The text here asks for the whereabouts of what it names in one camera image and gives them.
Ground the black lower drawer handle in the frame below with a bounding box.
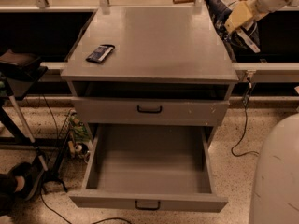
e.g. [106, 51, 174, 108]
[135, 200, 161, 211]

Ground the black upper drawer handle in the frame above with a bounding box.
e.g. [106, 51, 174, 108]
[136, 105, 163, 114]

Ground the black wire basket with items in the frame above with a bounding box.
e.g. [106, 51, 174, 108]
[59, 109, 93, 163]

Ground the blue chip bag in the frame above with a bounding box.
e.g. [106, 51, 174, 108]
[205, 0, 260, 53]

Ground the open grey lower drawer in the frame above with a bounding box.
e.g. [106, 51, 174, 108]
[70, 124, 228, 213]

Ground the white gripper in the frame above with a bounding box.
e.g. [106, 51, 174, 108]
[224, 0, 293, 34]

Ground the grey upper drawer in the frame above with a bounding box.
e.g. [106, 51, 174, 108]
[72, 97, 229, 126]

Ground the black tripod stand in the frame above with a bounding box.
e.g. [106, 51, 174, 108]
[0, 49, 69, 194]

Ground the black floor cable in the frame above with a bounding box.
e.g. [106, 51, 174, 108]
[38, 184, 134, 224]

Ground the black drawer handle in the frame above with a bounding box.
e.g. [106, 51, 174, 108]
[135, 200, 161, 211]
[136, 105, 163, 114]

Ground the grey drawer cabinet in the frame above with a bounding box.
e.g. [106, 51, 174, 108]
[62, 6, 237, 140]

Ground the wooden stick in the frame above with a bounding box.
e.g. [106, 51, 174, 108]
[172, 0, 195, 4]

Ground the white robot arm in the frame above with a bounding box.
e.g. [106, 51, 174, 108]
[225, 0, 299, 224]

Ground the black shoe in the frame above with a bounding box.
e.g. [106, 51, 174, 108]
[8, 161, 44, 201]

